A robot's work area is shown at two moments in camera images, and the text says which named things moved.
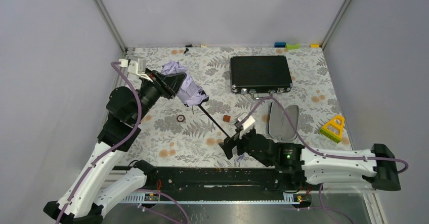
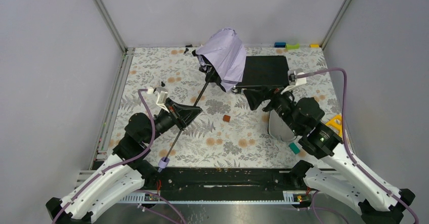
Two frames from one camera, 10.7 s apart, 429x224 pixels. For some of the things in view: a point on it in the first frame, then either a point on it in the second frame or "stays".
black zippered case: x=279 y=126 stays
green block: x=293 y=46 stays
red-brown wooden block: x=226 y=118 stays
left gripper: x=165 y=84 -> x=175 y=113
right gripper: x=239 y=142 -> x=268 y=98
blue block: x=280 y=44 stays
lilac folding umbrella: x=189 y=92 -> x=222 y=58
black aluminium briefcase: x=261 y=76 stays
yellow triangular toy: x=333 y=129 stays
